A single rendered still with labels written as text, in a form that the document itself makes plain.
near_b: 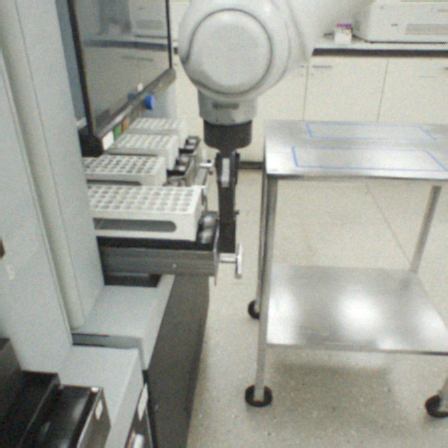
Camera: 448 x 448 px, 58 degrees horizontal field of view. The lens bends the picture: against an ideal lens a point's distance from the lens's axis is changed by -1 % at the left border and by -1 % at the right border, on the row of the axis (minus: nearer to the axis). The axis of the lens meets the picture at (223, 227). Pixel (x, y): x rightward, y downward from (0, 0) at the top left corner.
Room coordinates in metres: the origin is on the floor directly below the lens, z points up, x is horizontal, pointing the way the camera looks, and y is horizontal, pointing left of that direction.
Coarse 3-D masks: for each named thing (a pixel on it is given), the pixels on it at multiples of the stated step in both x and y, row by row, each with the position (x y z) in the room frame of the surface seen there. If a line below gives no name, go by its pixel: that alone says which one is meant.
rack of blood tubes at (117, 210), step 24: (96, 192) 0.66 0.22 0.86; (120, 192) 0.65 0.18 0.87; (144, 192) 0.65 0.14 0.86; (168, 192) 0.65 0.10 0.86; (192, 192) 0.65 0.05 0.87; (96, 216) 0.58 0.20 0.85; (120, 216) 0.58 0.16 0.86; (144, 216) 0.58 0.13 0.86; (168, 216) 0.57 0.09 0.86; (192, 216) 0.57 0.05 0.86
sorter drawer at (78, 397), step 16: (64, 384) 0.29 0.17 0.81; (64, 400) 0.27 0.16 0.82; (80, 400) 0.27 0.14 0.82; (96, 400) 0.27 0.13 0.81; (48, 416) 0.26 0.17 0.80; (64, 416) 0.25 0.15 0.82; (80, 416) 0.25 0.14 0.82; (96, 416) 0.27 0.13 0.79; (48, 432) 0.23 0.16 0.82; (64, 432) 0.23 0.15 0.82; (80, 432) 0.24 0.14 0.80; (96, 432) 0.26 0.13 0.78
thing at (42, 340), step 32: (0, 64) 0.41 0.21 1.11; (0, 96) 0.39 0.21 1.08; (0, 128) 0.38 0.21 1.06; (0, 160) 0.37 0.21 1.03; (0, 192) 0.35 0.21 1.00; (32, 192) 0.41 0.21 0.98; (0, 224) 0.34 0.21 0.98; (32, 224) 0.39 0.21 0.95; (32, 256) 0.38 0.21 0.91; (0, 288) 0.32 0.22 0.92; (32, 288) 0.36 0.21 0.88; (0, 320) 0.31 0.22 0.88; (32, 320) 0.35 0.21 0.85; (64, 320) 0.41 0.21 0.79; (32, 352) 0.33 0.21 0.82; (64, 352) 0.39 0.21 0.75; (96, 352) 0.41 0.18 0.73; (128, 352) 0.41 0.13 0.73; (96, 384) 0.35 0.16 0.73; (128, 384) 0.36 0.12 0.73; (128, 416) 0.34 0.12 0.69
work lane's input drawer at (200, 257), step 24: (216, 216) 0.65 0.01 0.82; (96, 240) 0.58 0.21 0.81; (120, 240) 0.57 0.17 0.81; (144, 240) 0.57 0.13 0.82; (168, 240) 0.57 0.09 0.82; (192, 240) 0.57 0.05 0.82; (216, 240) 0.59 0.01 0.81; (120, 264) 0.56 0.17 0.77; (144, 264) 0.56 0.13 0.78; (168, 264) 0.56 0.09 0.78; (192, 264) 0.55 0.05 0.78; (216, 264) 0.58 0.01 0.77; (240, 264) 0.59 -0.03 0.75
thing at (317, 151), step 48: (288, 144) 1.05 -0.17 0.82; (336, 144) 1.05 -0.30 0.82; (384, 144) 1.06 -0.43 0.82; (432, 144) 1.06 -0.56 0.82; (432, 192) 1.24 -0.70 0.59; (288, 288) 1.13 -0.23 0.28; (336, 288) 1.13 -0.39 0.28; (384, 288) 1.13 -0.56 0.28; (288, 336) 0.90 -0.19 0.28; (336, 336) 0.90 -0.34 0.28; (384, 336) 0.90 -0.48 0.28; (432, 336) 0.90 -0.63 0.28
